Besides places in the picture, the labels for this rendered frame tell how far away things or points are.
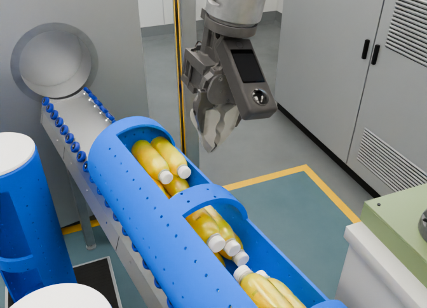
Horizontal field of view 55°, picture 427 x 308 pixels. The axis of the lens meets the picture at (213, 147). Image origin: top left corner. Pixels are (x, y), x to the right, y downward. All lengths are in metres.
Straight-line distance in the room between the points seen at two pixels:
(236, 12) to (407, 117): 2.11
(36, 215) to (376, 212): 1.20
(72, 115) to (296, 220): 1.52
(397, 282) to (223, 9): 0.71
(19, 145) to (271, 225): 1.61
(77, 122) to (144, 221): 1.00
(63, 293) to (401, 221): 0.82
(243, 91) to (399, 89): 2.10
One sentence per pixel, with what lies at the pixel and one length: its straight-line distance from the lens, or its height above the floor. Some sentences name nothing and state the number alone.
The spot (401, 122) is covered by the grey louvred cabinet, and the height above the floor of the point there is 0.66.
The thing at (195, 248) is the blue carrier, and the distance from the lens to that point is 0.91.
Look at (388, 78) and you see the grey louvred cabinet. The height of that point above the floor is 0.85.
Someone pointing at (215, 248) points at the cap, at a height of 1.14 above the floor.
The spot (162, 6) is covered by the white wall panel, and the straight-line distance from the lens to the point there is 5.54.
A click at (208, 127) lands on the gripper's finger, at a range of 0.61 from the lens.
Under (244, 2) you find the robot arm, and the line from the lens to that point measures 0.53.
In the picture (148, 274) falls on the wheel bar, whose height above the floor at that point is 0.93.
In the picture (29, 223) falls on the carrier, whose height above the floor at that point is 0.79.
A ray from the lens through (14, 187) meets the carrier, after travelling 1.59.
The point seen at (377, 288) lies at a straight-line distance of 1.11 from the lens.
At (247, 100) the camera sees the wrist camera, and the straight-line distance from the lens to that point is 0.52.
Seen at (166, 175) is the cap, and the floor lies 1.13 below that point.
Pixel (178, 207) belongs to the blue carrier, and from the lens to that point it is 0.98.
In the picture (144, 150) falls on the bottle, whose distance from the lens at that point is 1.31.
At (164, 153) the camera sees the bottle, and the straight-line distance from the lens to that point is 1.32.
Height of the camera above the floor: 1.89
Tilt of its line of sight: 35 degrees down
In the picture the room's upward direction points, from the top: straight up
